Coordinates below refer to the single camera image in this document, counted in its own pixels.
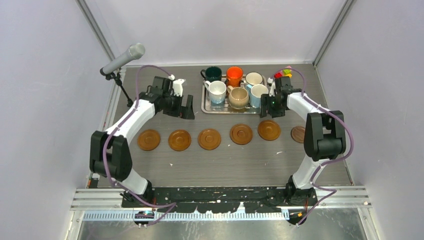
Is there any white blue mug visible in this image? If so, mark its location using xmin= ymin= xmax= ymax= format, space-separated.
xmin=204 ymin=80 xmax=227 ymax=104

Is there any orange brown coaster front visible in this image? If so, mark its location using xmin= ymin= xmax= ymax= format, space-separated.
xmin=257 ymin=119 xmax=281 ymax=141

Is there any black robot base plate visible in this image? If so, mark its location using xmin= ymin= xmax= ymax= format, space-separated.
xmin=141 ymin=186 xmax=318 ymax=214

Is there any purple cable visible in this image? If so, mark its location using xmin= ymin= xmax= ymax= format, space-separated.
xmin=271 ymin=67 xmax=355 ymax=227
xmin=101 ymin=64 xmax=178 ymax=227

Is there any metal tray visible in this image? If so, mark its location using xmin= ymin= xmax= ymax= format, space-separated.
xmin=201 ymin=72 xmax=267 ymax=115

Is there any cream white mug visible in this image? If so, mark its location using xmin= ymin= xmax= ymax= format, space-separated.
xmin=244 ymin=72 xmax=264 ymax=86

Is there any orange brown coaster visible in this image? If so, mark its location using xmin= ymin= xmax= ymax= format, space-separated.
xmin=257 ymin=119 xmax=281 ymax=141
xmin=137 ymin=129 xmax=161 ymax=151

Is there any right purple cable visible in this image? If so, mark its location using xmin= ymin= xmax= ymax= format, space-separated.
xmin=271 ymin=67 xmax=355 ymax=227

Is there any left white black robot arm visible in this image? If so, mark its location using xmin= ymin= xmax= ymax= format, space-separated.
xmin=89 ymin=76 xmax=195 ymax=207

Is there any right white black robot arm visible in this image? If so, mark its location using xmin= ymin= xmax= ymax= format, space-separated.
xmin=259 ymin=76 xmax=346 ymax=205

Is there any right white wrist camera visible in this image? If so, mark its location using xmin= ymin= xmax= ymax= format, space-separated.
xmin=267 ymin=77 xmax=276 ymax=97

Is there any dark green mug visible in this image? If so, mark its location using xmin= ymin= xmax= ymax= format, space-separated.
xmin=200 ymin=66 xmax=222 ymax=82

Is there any orange mug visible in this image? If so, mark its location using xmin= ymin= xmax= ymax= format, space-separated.
xmin=226 ymin=66 xmax=244 ymax=88

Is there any dark wooden coaster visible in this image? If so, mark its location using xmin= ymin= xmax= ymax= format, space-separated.
xmin=290 ymin=126 xmax=305 ymax=144

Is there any beige mug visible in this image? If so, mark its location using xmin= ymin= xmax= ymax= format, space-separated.
xmin=226 ymin=85 xmax=249 ymax=110

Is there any light blue mug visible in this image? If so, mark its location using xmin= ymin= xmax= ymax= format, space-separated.
xmin=244 ymin=84 xmax=269 ymax=109

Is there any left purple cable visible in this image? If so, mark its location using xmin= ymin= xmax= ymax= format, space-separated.
xmin=101 ymin=64 xmax=178 ymax=227

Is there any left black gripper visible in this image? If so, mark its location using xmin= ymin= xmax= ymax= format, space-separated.
xmin=162 ymin=92 xmax=194 ymax=120

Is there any grey microphone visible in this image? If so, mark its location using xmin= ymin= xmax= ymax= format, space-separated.
xmin=99 ymin=43 xmax=146 ymax=76

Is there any colourful block puzzle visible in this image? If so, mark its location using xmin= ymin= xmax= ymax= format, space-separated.
xmin=273 ymin=65 xmax=293 ymax=79

